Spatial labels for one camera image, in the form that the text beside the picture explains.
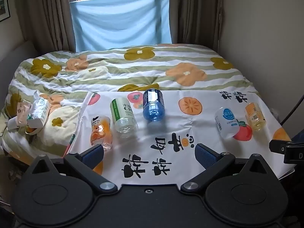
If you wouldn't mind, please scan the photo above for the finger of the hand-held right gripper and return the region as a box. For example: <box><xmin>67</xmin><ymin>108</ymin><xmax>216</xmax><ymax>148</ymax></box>
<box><xmin>269</xmin><ymin>139</ymin><xmax>289</xmax><ymax>154</ymax></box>

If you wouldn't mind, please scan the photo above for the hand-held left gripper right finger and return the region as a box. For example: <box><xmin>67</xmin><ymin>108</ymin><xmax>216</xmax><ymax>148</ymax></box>
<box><xmin>181</xmin><ymin>144</ymin><xmax>277</xmax><ymax>193</ymax></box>

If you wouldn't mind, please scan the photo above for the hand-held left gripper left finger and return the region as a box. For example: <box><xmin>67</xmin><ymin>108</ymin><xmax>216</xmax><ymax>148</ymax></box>
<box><xmin>26</xmin><ymin>145</ymin><xmax>118</xmax><ymax>194</ymax></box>

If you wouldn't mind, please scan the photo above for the orange label plastic bottle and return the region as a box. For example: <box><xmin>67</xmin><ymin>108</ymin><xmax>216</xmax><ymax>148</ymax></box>
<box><xmin>90</xmin><ymin>115</ymin><xmax>113</xmax><ymax>151</ymax></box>

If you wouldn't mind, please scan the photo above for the yellow plastic bottle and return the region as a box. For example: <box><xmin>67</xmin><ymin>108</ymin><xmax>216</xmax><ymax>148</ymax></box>
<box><xmin>245</xmin><ymin>102</ymin><xmax>266</xmax><ymax>131</ymax></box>

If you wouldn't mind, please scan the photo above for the white blue label bottle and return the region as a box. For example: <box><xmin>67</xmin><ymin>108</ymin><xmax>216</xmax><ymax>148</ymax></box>
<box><xmin>214</xmin><ymin>107</ymin><xmax>241</xmax><ymax>139</ymax></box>

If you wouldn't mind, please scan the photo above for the white persimmon printed cloth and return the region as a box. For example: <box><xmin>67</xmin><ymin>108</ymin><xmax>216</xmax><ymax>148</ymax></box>
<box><xmin>64</xmin><ymin>89</ymin><xmax>294</xmax><ymax>180</ymax></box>

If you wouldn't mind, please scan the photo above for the green label plastic bottle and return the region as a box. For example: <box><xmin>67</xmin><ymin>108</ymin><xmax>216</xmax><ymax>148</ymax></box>
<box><xmin>110</xmin><ymin>98</ymin><xmax>139</xmax><ymax>139</ymax></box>

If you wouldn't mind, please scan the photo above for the blue plastic bottle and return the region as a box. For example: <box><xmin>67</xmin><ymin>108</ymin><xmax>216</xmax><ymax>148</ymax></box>
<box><xmin>142</xmin><ymin>88</ymin><xmax>165</xmax><ymax>122</ymax></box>

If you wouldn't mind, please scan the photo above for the white tissue pack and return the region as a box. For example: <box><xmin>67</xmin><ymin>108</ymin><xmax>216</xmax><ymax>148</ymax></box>
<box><xmin>27</xmin><ymin>97</ymin><xmax>51</xmax><ymax>129</ymax></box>

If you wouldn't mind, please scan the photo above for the pink packet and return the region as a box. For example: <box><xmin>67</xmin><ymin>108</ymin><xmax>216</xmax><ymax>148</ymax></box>
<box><xmin>16</xmin><ymin>101</ymin><xmax>32</xmax><ymax>126</ymax></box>

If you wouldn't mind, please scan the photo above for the floral striped blanket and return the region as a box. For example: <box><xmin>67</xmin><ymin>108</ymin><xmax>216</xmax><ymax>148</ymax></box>
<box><xmin>0</xmin><ymin>43</ymin><xmax>262</xmax><ymax>157</ymax></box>

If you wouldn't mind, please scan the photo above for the light blue window cloth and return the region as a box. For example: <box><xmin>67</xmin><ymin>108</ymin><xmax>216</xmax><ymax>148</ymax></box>
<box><xmin>69</xmin><ymin>0</ymin><xmax>172</xmax><ymax>52</ymax></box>

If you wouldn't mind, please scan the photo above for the brown curtain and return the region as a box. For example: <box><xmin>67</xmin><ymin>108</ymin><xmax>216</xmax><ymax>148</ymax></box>
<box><xmin>169</xmin><ymin>0</ymin><xmax>224</xmax><ymax>51</ymax></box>
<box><xmin>14</xmin><ymin>0</ymin><xmax>76</xmax><ymax>53</ymax></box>

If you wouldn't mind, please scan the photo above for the black cable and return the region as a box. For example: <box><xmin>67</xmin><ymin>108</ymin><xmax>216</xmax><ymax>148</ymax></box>
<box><xmin>280</xmin><ymin>95</ymin><xmax>304</xmax><ymax>125</ymax></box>

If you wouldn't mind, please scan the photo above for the framed wall picture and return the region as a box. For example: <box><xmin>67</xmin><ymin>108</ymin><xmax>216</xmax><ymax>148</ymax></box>
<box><xmin>0</xmin><ymin>0</ymin><xmax>11</xmax><ymax>23</ymax></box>

